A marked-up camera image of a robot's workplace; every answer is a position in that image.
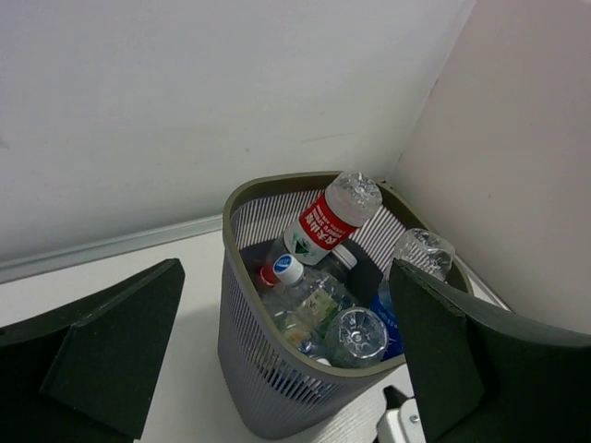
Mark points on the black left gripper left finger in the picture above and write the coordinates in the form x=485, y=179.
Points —
x=87, y=371

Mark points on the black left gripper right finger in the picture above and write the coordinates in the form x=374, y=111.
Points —
x=484, y=374

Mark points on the pineapple juice bottle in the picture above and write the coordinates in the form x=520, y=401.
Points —
x=318, y=304

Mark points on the clear crushed bottle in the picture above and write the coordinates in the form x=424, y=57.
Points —
x=356, y=338

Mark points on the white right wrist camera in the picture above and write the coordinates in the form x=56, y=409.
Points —
x=400, y=422

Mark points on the blue label water bottle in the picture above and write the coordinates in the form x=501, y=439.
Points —
x=311, y=347

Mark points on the clear bottle blue cap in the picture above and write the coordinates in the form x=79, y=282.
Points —
x=300, y=286

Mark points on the red label water bottle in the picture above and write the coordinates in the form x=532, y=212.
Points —
x=346, y=204

